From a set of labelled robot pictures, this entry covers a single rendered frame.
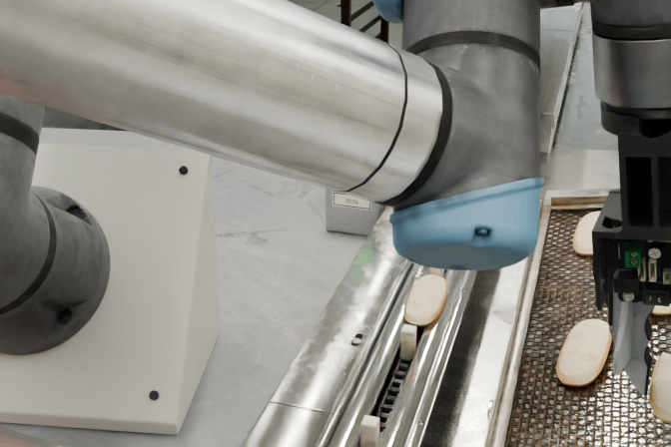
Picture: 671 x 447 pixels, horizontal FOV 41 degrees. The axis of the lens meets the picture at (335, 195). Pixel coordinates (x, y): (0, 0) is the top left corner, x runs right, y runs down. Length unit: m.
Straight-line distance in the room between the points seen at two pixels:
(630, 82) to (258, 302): 0.57
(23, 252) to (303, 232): 0.49
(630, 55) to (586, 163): 0.89
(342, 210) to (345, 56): 0.72
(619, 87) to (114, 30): 0.29
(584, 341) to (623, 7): 0.35
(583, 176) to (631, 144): 0.83
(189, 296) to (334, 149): 0.44
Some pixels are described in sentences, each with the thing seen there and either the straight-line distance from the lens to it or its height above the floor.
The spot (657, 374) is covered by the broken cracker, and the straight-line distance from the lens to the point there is 0.67.
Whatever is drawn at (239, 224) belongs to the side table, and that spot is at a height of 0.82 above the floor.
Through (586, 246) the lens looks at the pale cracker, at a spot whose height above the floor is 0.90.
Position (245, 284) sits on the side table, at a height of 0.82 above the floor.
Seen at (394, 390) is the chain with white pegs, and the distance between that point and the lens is 0.81.
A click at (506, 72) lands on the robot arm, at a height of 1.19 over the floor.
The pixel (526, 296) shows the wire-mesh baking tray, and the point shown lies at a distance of 0.86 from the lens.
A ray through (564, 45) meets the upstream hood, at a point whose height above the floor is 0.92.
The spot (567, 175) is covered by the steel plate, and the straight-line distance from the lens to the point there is 1.33.
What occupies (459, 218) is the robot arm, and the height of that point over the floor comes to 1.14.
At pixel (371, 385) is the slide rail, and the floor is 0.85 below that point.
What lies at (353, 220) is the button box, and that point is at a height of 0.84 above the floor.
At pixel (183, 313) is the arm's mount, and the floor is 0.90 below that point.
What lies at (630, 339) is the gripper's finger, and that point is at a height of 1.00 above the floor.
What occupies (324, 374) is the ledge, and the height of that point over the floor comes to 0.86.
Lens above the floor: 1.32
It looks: 24 degrees down
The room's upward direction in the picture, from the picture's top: straight up
